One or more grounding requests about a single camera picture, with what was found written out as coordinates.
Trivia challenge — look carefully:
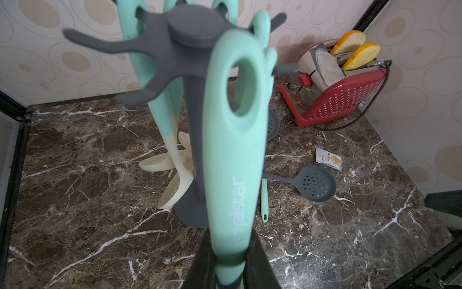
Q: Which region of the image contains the red silver toaster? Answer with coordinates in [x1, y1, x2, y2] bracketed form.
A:
[278, 39, 392, 126]

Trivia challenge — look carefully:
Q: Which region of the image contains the small white card box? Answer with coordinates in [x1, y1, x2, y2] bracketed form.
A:
[315, 148, 344, 172]

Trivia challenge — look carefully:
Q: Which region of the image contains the grey skimmer mint handle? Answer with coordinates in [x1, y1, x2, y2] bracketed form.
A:
[249, 11, 277, 76]

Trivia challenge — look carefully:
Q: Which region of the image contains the yellow bread slice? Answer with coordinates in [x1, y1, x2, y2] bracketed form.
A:
[330, 30, 367, 55]
[342, 43, 381, 71]

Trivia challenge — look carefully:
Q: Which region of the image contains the cream skimmer mint handle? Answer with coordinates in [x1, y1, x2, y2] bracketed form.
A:
[117, 1, 194, 209]
[139, 77, 190, 172]

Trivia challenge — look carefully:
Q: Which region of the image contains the yellow bread slice front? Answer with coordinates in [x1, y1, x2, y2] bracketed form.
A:
[342, 43, 381, 71]

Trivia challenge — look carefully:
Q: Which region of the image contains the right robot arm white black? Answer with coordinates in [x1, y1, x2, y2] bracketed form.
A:
[424, 190, 462, 231]

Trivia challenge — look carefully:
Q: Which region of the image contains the cream skimmer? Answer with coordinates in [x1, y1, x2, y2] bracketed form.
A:
[211, 0, 239, 25]

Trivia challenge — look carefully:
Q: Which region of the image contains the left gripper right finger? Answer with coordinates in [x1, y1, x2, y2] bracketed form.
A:
[243, 230, 281, 289]

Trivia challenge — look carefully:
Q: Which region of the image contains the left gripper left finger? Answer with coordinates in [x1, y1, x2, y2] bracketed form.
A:
[181, 230, 217, 289]

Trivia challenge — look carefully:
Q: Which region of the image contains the grey utensil rack stand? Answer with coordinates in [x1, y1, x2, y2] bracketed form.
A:
[62, 3, 300, 229]

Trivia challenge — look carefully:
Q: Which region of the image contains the yellow bread slice rear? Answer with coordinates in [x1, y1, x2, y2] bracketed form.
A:
[330, 30, 367, 55]

